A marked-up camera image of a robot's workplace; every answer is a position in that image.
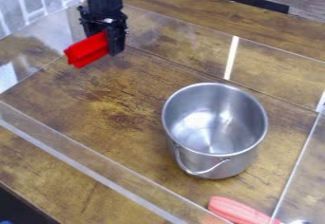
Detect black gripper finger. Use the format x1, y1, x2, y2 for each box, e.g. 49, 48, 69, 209
80, 20, 104, 37
107, 27, 127, 56

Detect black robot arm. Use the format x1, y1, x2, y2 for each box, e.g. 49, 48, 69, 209
77, 0, 128, 56

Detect black wall strip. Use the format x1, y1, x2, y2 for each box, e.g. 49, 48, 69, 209
228, 0, 289, 14

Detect silver metal pot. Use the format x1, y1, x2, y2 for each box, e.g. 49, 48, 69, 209
162, 83, 267, 179

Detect clear acrylic right barrier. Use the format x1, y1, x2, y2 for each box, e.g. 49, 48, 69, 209
271, 91, 325, 224

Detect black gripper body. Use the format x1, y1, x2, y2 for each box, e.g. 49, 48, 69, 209
77, 6, 128, 29

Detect clear acrylic barrier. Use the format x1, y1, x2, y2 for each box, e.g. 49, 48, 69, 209
0, 101, 231, 224
271, 91, 325, 224

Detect orange handled tool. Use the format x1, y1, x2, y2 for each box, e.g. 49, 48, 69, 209
208, 196, 283, 224

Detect red plastic block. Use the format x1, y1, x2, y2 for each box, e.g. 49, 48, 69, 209
63, 31, 109, 68

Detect clear acrylic front barrier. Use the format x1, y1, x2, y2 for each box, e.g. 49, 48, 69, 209
0, 101, 231, 224

